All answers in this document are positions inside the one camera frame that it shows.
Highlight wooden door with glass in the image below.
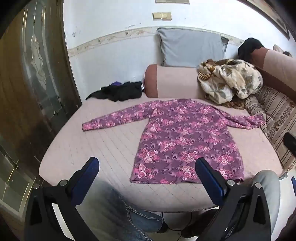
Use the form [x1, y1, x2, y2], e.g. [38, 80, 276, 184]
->
[0, 0, 82, 232]

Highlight black cable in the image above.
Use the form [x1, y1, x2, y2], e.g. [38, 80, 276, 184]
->
[161, 210, 193, 241]

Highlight grey pillow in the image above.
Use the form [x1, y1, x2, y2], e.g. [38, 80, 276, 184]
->
[157, 27, 229, 68]

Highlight person's legs in jeans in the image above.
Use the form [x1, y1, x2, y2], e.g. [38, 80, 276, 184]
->
[76, 178, 168, 241]

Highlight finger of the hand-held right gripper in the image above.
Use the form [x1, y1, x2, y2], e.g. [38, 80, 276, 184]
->
[283, 133, 296, 154]

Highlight dark picture frame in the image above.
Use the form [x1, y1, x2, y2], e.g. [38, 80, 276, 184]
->
[240, 0, 290, 40]

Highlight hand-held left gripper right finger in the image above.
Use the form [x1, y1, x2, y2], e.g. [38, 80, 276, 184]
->
[195, 158, 271, 241]

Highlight black cloth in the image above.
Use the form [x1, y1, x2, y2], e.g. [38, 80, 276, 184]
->
[238, 38, 265, 63]

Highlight purple floral long-sleeved shirt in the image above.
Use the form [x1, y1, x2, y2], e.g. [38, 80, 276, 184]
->
[82, 98, 266, 184]

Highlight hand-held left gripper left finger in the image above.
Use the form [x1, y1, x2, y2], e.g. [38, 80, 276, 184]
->
[24, 157, 100, 241]

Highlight person's right leg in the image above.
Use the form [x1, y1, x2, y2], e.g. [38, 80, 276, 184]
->
[251, 170, 281, 241]

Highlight pink and brown bolster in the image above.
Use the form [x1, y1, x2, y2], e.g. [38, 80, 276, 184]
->
[143, 64, 212, 100]
[248, 48, 296, 96]

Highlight beige floral blanket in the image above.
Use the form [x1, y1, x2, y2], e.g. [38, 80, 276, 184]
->
[197, 59, 263, 109]

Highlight striped brown cushion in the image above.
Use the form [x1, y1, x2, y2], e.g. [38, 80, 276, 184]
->
[245, 86, 296, 171]

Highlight pile of black clothes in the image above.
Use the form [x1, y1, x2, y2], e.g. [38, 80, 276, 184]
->
[85, 81, 143, 102]

